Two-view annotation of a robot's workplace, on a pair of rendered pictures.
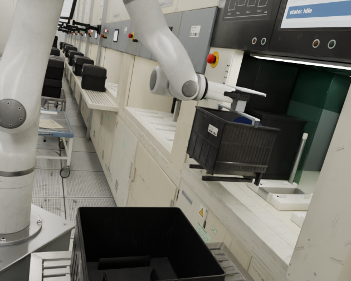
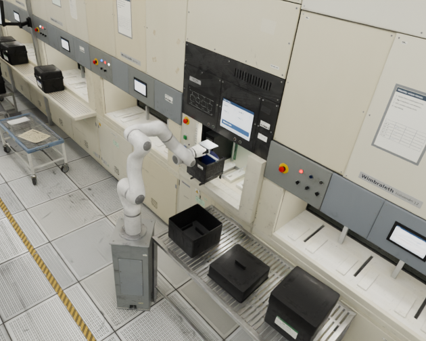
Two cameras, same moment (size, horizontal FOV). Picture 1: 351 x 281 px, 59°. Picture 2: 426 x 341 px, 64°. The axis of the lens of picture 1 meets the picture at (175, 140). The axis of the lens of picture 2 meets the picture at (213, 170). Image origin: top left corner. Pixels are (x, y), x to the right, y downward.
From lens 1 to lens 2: 1.77 m
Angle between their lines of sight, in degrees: 28
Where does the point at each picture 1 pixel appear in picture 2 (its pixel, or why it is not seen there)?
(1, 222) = (136, 231)
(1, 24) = not seen: outside the picture
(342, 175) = (249, 187)
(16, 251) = (147, 238)
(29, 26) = (137, 168)
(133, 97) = (108, 105)
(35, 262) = (156, 239)
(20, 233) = (142, 231)
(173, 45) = (184, 151)
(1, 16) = not seen: outside the picture
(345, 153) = (248, 181)
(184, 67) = (190, 158)
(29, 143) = not seen: hidden behind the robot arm
